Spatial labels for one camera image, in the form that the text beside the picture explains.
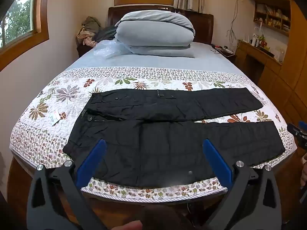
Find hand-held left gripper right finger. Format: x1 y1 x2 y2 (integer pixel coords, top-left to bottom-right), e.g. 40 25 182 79
202 139 282 230

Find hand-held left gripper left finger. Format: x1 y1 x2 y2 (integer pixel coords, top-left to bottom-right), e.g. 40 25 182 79
26 139 108 230

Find black pants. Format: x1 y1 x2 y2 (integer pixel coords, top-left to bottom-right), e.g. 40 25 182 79
63 87 286 188

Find person's right hand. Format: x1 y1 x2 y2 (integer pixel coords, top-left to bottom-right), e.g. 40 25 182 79
300 154 307 188

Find white paper tag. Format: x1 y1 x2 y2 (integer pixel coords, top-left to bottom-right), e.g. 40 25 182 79
48 110 60 126

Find wooden wardrobe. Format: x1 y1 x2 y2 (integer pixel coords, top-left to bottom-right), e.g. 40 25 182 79
245 0 307 135

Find floral quilt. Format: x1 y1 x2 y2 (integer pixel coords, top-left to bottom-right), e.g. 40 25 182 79
10 67 296 200

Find wooden desk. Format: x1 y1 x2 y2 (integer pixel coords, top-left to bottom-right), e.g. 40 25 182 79
236 41 282 84

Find wooden nightstand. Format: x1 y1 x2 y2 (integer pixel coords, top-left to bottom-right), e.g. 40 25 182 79
211 44 237 64

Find grey-blue bed sheet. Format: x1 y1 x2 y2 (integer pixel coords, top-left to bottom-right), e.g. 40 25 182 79
69 42 240 77

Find clear plastic bag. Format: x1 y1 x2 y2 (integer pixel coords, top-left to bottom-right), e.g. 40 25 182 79
93 39 131 59

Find dark garment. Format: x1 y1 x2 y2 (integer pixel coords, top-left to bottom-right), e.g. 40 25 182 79
92 25 118 42

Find pile of clothes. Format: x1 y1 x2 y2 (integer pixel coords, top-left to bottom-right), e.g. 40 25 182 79
76 16 101 47

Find wooden bed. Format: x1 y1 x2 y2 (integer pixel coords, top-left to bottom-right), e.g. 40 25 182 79
7 6 300 230

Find folded grey duvet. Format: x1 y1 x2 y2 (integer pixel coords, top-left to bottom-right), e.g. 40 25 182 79
114 10 196 58

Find arched wooden window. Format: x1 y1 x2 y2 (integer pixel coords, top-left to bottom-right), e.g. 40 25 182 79
0 0 50 70

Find wooden wall shelf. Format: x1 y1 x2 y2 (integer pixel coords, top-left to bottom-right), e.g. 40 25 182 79
253 1 290 37

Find hanging wall cables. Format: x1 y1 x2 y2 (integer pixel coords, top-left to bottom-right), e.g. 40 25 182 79
228 0 240 44

